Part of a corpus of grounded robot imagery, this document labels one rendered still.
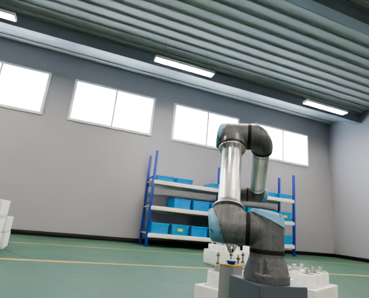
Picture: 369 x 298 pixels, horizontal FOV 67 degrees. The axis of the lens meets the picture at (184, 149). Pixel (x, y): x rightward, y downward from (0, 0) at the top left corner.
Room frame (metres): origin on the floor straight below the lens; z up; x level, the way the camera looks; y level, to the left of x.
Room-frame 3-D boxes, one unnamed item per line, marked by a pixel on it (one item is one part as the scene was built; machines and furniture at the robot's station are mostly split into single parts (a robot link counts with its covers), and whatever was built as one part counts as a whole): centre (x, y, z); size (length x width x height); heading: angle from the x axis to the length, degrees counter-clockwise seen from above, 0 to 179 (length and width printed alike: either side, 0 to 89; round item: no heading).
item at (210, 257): (3.99, -0.66, 0.09); 0.39 x 0.39 x 0.18; 26
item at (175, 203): (6.29, 0.01, 0.90); 0.50 x 0.38 x 0.21; 21
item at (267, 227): (1.02, -0.31, 0.47); 0.13 x 0.12 x 0.14; 79
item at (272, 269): (1.01, -0.31, 0.35); 0.15 x 0.15 x 0.10
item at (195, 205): (6.40, -0.41, 0.90); 0.50 x 0.38 x 0.21; 18
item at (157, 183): (6.66, -1.03, 0.97); 3.68 x 0.64 x 1.94; 109
